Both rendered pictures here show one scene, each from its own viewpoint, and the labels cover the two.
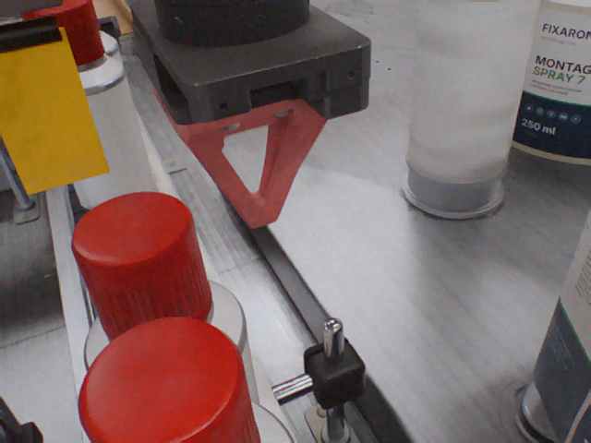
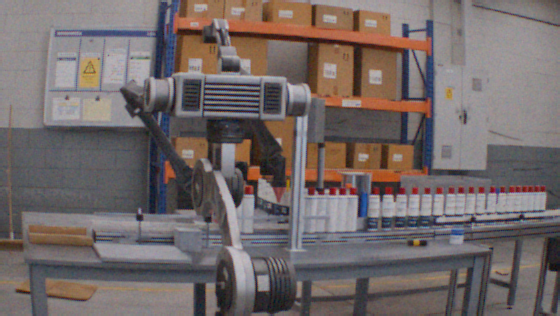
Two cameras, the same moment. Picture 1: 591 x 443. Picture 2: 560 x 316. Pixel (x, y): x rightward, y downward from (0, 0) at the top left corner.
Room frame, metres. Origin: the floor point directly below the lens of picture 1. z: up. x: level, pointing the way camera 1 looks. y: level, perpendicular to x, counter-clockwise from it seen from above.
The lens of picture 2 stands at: (0.12, 3.53, 1.39)
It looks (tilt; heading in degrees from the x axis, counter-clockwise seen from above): 3 degrees down; 271
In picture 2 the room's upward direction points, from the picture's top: 3 degrees clockwise
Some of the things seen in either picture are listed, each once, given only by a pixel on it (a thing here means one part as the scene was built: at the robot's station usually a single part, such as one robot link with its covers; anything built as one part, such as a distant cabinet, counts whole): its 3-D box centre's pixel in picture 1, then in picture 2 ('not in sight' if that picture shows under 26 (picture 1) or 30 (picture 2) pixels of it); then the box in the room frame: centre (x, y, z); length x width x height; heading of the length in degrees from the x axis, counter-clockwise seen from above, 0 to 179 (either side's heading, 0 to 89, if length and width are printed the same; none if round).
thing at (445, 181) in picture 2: not in sight; (446, 193); (-0.94, -1.88, 0.91); 0.60 x 0.40 x 0.22; 25
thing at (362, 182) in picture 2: not in sight; (353, 201); (-0.14, -0.15, 1.01); 0.14 x 0.13 x 0.26; 22
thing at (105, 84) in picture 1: (107, 150); (247, 209); (0.34, 0.13, 0.98); 0.05 x 0.05 x 0.20
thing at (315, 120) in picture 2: not in sight; (309, 119); (0.09, 0.13, 1.38); 0.17 x 0.10 x 0.19; 77
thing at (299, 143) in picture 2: not in sight; (298, 171); (0.13, 0.21, 1.16); 0.04 x 0.04 x 0.67; 22
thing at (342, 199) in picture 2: not in sight; (341, 209); (-0.08, -0.03, 0.98); 0.05 x 0.05 x 0.20
